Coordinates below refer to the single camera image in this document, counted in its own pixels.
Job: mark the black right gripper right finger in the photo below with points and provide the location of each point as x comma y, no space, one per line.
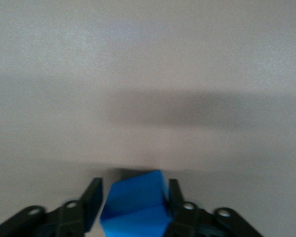
195,222

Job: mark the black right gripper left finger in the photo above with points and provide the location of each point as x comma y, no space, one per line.
71,217

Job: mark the blue wooden cube block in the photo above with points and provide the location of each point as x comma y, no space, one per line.
135,202

